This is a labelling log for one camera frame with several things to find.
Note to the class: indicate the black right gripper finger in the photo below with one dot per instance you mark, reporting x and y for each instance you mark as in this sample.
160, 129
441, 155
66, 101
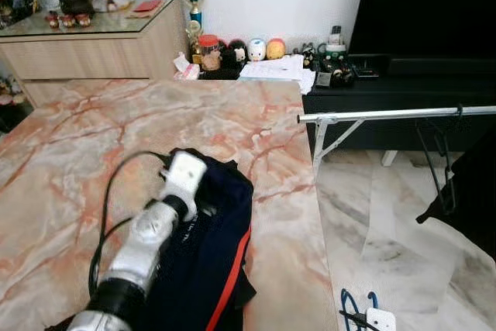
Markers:
356, 318

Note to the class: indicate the navy shirt red stripe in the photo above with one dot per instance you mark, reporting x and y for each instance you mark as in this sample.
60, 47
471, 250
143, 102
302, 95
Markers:
209, 253

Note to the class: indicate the silver clothes rack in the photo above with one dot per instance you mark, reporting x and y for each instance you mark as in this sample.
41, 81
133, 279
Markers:
387, 114

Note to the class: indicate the black television console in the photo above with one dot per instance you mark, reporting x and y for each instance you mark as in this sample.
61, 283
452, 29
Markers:
403, 91

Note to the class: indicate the white paper stack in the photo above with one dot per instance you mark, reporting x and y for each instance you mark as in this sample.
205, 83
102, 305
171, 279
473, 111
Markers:
275, 71

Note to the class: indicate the green white bottle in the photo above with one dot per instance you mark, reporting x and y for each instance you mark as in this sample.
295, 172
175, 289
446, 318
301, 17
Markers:
335, 43

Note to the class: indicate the orange yellow round plush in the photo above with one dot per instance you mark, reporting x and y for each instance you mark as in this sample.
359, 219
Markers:
276, 49

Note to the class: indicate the white round plush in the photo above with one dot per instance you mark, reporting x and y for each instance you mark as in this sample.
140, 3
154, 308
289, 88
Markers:
256, 49

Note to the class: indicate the black mouse plush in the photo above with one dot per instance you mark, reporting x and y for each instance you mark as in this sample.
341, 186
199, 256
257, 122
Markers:
236, 52

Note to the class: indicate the pink tissue packet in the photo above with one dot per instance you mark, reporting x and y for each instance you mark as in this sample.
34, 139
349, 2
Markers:
186, 71

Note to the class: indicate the red lid jar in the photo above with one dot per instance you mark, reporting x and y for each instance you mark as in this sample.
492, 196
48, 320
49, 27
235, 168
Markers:
208, 53

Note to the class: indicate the marble pattern folding table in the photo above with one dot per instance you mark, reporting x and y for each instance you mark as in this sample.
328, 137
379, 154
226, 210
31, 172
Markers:
116, 122

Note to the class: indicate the black flat television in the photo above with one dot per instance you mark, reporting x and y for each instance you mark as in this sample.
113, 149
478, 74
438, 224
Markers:
426, 5

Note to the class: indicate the light wood sideboard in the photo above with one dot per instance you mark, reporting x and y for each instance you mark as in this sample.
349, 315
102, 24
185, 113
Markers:
93, 56

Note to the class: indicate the red packet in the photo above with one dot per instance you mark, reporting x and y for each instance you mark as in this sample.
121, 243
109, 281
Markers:
147, 5

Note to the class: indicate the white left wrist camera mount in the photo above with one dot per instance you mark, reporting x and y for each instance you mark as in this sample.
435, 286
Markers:
184, 176

